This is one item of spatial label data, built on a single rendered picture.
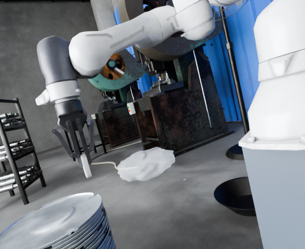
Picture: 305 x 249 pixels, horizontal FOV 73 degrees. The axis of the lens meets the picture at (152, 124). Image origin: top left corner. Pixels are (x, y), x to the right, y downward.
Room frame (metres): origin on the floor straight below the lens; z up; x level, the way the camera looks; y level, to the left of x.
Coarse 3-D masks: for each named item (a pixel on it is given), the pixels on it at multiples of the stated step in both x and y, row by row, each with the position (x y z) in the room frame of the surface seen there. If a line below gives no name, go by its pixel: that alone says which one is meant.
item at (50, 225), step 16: (48, 208) 0.66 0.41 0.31; (64, 208) 0.61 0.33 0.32; (80, 208) 0.59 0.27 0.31; (96, 208) 0.57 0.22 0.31; (16, 224) 0.60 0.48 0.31; (32, 224) 0.56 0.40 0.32; (48, 224) 0.53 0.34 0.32; (64, 224) 0.52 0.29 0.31; (80, 224) 0.50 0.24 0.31; (0, 240) 0.53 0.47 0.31; (16, 240) 0.50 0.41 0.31; (32, 240) 0.48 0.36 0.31; (48, 240) 0.46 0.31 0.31
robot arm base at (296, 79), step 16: (272, 64) 0.36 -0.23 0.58; (288, 64) 0.35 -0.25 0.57; (304, 64) 0.34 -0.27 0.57; (272, 80) 0.37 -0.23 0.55; (288, 80) 0.34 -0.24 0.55; (304, 80) 0.33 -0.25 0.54; (256, 96) 0.38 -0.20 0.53; (272, 96) 0.34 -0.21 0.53; (288, 96) 0.32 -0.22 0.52; (304, 96) 0.31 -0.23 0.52; (256, 112) 0.35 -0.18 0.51; (272, 112) 0.33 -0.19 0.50; (288, 112) 0.31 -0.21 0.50; (304, 112) 0.30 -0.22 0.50; (256, 128) 0.35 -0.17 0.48; (272, 128) 0.32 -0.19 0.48; (288, 128) 0.31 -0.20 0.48; (304, 128) 0.29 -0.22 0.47; (240, 144) 0.37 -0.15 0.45; (256, 144) 0.33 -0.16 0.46; (272, 144) 0.31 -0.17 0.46; (288, 144) 0.29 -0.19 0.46; (304, 144) 0.28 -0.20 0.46
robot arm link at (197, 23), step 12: (204, 0) 0.67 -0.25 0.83; (156, 12) 0.71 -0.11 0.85; (168, 12) 0.72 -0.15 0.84; (180, 12) 0.69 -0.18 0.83; (192, 12) 0.67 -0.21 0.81; (204, 12) 0.67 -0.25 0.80; (168, 24) 0.71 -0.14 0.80; (180, 24) 0.72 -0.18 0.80; (192, 24) 0.69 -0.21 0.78; (204, 24) 0.68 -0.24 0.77; (168, 36) 0.75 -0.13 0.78; (192, 36) 0.71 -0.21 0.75; (204, 36) 0.71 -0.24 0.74
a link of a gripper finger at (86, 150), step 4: (76, 120) 0.61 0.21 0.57; (76, 124) 0.61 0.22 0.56; (80, 124) 0.61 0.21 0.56; (80, 128) 0.61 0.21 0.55; (80, 132) 0.61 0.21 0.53; (80, 136) 0.62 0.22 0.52; (80, 140) 0.63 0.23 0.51; (84, 140) 0.62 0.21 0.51; (84, 144) 0.62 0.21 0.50; (84, 148) 0.62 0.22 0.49; (88, 152) 0.62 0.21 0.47
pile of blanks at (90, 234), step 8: (104, 208) 0.61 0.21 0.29; (104, 216) 0.58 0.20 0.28; (96, 224) 0.53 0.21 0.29; (104, 224) 0.56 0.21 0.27; (80, 232) 0.48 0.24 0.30; (88, 232) 0.50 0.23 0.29; (96, 232) 0.51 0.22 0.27; (104, 232) 0.56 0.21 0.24; (72, 240) 0.46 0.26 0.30; (80, 240) 0.48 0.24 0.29; (88, 240) 0.49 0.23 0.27; (96, 240) 0.51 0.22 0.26; (104, 240) 0.54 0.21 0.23; (112, 240) 0.58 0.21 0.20; (56, 248) 0.44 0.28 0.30; (64, 248) 0.45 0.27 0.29; (72, 248) 0.46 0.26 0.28; (80, 248) 0.48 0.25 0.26; (88, 248) 0.48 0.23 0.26; (96, 248) 0.52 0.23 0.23; (104, 248) 0.53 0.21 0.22; (112, 248) 0.56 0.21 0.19
